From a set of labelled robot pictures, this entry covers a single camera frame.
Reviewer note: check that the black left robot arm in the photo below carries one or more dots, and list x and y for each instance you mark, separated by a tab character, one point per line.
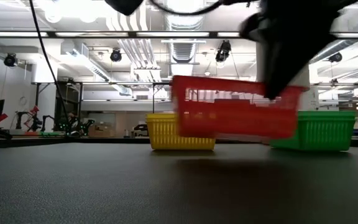
124	5

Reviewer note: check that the black ceiling camera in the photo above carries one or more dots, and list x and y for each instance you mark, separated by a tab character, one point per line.
223	51
335	57
116	55
10	59

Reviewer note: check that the background black robot arm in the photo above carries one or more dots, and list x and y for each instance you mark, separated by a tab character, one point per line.
33	119
78	126

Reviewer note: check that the silver ribbed ceiling duct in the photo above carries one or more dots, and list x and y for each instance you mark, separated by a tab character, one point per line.
183	49

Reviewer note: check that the brown cardboard box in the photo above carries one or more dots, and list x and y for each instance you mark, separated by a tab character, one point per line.
101	130

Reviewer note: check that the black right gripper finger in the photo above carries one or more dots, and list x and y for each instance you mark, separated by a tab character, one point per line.
273	68
303	53

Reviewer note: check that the long white ceiling duct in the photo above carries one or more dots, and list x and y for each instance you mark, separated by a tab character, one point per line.
98	73

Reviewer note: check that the yellow plastic slotted basket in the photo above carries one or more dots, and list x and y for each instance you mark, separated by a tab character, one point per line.
166	133

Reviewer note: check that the red plastic slotted basket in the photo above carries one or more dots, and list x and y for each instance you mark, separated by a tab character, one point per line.
228	121

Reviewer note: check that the green plastic slotted basket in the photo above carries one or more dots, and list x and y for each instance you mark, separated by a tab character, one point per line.
322	130

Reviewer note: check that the black metal rack frame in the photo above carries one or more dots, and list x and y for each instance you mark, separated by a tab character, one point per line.
68	102

